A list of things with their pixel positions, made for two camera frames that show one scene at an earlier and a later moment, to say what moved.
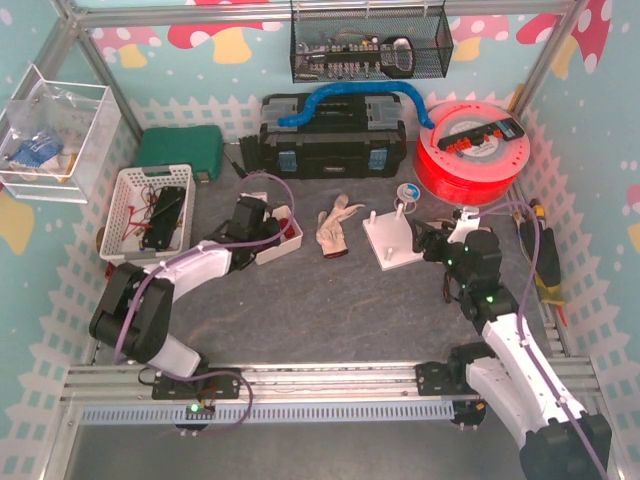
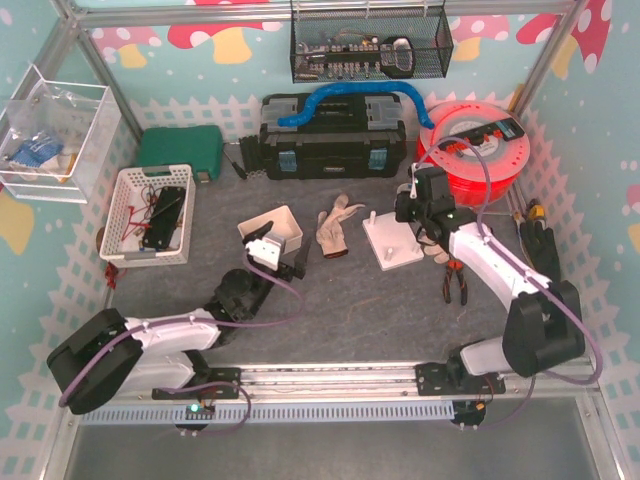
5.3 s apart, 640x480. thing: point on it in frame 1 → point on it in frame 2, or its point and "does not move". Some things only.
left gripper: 270,228 → 285,267
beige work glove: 330,234 does not move
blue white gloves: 38,152 does not move
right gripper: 431,241 → 431,220
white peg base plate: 391,239 does not move
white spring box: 290,236 does not move
